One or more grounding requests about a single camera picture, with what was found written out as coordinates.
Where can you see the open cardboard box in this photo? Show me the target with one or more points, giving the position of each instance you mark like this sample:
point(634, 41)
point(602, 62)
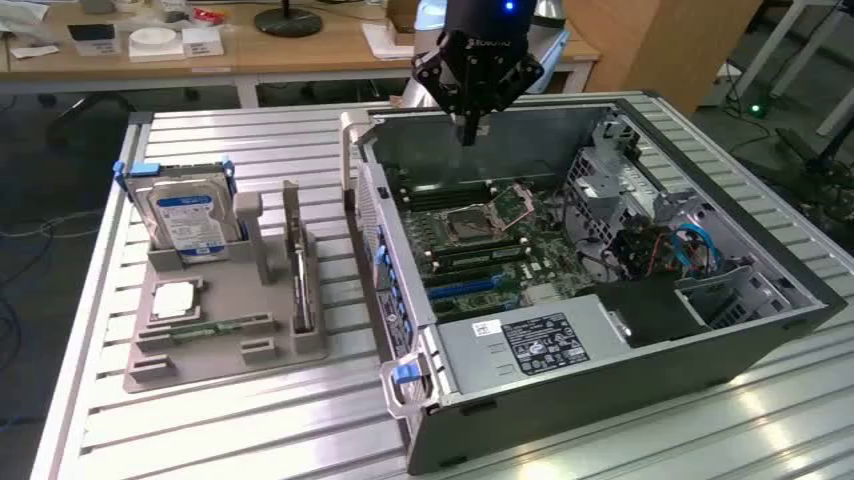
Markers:
point(400, 20)

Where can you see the black graphics card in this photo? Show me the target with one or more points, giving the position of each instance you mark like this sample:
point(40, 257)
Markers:
point(301, 280)

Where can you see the black installed RAM stick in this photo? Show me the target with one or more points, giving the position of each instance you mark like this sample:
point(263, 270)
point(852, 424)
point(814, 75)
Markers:
point(476, 255)

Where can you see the green RAM stick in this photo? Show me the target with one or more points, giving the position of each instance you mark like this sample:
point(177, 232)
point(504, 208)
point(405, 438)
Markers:
point(213, 330)

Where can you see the black office chair base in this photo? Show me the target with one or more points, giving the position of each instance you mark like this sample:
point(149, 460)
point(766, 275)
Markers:
point(100, 102)

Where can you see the white table frame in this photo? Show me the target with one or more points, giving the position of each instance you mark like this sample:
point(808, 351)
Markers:
point(787, 45)

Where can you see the black open PC case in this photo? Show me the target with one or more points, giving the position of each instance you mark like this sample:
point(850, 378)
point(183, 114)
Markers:
point(600, 400)

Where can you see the wooden cabinet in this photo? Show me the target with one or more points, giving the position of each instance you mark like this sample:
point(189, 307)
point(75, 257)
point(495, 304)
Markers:
point(667, 50)

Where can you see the white square bowl box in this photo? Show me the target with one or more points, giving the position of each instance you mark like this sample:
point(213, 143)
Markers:
point(156, 45)

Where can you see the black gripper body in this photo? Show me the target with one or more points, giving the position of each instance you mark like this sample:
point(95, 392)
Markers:
point(476, 30)

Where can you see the metal socket cover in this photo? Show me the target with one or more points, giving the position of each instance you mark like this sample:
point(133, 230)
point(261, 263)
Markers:
point(514, 202)

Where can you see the CPU socket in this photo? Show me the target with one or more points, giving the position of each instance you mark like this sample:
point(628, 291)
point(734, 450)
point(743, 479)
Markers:
point(470, 220)

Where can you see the blue disk caddy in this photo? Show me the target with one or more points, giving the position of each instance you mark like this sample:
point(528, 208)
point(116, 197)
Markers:
point(141, 170)

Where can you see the grey parts rack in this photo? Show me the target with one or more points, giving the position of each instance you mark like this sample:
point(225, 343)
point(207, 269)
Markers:
point(227, 310)

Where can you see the wooden desk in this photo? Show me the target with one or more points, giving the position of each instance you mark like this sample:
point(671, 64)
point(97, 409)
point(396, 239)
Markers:
point(133, 70)

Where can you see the red packet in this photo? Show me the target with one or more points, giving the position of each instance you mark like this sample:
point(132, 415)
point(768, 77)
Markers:
point(207, 16)

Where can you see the green motherboard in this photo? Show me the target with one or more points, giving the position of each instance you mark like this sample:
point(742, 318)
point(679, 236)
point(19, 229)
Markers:
point(554, 260)

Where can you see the silver CPU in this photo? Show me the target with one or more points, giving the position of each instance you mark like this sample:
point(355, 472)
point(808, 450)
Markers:
point(172, 300)

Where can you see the black floor stand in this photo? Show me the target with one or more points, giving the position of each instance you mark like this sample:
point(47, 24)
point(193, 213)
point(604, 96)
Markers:
point(823, 155)

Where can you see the black round lamp base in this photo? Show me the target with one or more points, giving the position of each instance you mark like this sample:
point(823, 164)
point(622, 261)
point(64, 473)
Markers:
point(288, 22)

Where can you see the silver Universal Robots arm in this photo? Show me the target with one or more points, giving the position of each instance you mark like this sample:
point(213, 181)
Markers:
point(416, 92)

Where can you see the blue expansion slot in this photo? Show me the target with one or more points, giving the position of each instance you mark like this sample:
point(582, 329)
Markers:
point(467, 288)

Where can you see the metal disk bay cage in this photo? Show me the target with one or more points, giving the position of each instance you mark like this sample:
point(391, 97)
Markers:
point(600, 200)

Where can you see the blue case latch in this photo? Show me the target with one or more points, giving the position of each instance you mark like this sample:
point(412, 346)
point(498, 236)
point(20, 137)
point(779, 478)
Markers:
point(404, 373)

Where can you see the white paper stack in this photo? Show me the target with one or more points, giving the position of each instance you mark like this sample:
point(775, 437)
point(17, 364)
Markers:
point(383, 42)

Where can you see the white box with black top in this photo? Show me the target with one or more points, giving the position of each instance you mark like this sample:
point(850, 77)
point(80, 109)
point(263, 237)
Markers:
point(93, 37)

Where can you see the white paper slip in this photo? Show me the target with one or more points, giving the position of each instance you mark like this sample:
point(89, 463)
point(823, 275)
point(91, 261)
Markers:
point(33, 51)

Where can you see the small white box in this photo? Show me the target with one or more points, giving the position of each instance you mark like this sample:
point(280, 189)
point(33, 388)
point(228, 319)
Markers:
point(201, 42)

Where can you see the hard disk with blue label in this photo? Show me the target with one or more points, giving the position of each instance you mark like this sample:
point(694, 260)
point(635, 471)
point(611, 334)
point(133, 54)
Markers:
point(187, 215)

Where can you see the grey power supply unit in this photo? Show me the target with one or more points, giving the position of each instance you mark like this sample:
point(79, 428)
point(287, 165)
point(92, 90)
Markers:
point(480, 360)

